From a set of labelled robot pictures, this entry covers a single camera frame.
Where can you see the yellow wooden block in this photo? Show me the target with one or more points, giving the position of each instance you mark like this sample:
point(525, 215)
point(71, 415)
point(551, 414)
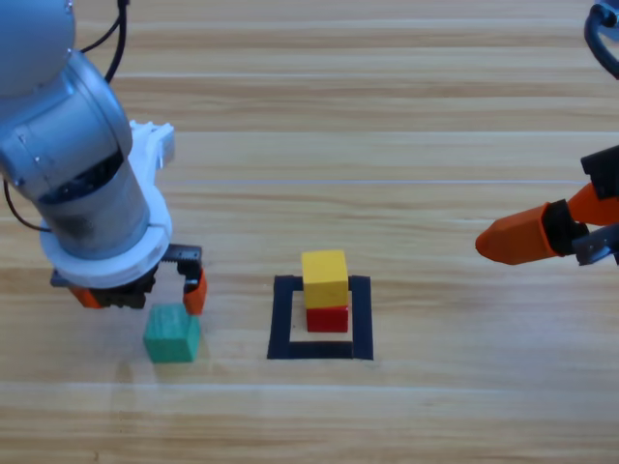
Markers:
point(324, 280)

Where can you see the black tape square outline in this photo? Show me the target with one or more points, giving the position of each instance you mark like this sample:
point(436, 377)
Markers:
point(278, 328)

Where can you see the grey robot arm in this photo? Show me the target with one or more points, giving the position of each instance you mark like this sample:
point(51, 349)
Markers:
point(63, 125)

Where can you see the green wooden block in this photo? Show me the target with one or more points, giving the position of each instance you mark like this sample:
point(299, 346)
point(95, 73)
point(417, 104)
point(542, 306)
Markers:
point(169, 338)

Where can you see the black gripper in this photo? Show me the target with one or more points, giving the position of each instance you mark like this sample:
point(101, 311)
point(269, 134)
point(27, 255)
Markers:
point(126, 297)
point(604, 169)

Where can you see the red wooden block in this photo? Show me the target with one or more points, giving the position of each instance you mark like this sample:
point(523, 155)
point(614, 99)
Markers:
point(328, 320)

